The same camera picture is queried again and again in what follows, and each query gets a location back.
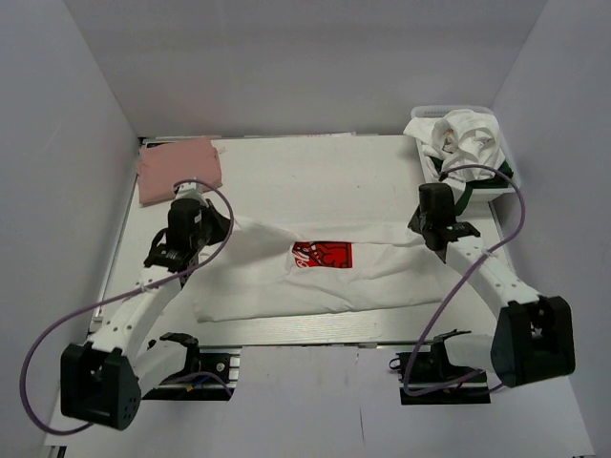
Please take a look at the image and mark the white t-shirt red print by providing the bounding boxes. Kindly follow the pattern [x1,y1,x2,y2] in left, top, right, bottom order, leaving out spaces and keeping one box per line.
[180,217,443,323]

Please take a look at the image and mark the white t-shirt green print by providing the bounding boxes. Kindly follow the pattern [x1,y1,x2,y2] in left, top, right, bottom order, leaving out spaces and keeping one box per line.
[403,108,516,219]

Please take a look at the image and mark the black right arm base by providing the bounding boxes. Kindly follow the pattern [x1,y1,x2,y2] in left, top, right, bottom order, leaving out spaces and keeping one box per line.
[389,330,491,406]

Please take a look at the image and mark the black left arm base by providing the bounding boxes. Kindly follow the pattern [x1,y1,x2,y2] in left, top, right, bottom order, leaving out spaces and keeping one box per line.
[143,347,241,402]

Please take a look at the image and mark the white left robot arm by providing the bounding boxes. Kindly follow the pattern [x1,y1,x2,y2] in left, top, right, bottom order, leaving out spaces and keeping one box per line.
[60,198,232,430]

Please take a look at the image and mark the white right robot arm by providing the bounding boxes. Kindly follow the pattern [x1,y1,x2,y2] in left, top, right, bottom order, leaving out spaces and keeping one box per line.
[409,183,576,387]

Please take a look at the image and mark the folded pink t-shirt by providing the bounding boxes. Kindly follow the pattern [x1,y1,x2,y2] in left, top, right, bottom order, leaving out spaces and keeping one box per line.
[137,137,222,206]

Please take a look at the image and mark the white plastic basket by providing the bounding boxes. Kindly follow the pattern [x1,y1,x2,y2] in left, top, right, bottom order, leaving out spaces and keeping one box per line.
[411,104,522,204]

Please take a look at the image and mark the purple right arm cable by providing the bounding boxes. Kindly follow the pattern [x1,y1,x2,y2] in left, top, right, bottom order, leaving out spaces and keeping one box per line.
[401,163,528,396]

